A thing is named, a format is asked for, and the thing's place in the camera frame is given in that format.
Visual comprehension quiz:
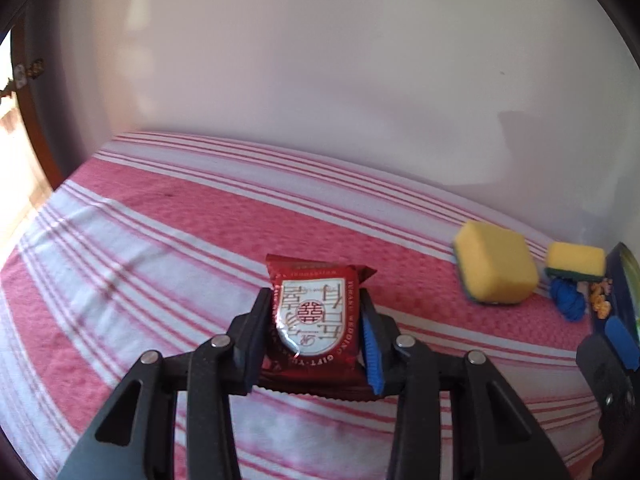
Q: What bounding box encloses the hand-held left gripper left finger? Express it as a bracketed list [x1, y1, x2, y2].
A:
[57, 287, 272, 480]

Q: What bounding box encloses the red white striped cloth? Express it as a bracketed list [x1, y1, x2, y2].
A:
[0, 131, 610, 480]

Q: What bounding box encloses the wooden door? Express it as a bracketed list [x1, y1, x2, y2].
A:
[0, 27, 63, 261]

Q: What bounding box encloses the yellow sponge with dark scrub pad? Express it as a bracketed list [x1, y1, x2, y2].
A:
[453, 221, 540, 306]

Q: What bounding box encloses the blue rope bundle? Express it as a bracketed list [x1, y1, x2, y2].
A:
[550, 279, 586, 322]

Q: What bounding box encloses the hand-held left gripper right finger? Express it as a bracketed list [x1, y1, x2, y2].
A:
[361, 292, 571, 480]

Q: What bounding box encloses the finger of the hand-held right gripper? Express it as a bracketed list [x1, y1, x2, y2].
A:
[576, 317, 640, 480]

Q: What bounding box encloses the red snack packet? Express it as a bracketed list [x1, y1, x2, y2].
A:
[257, 254, 377, 404]

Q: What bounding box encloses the small yellow green sponge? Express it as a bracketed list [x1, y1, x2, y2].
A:
[545, 242, 607, 282]

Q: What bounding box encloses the brass door latch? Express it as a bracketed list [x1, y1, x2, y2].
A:
[2, 59, 45, 96]

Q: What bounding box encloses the blue round metal tin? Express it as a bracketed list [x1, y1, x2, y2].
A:
[590, 242, 640, 347]

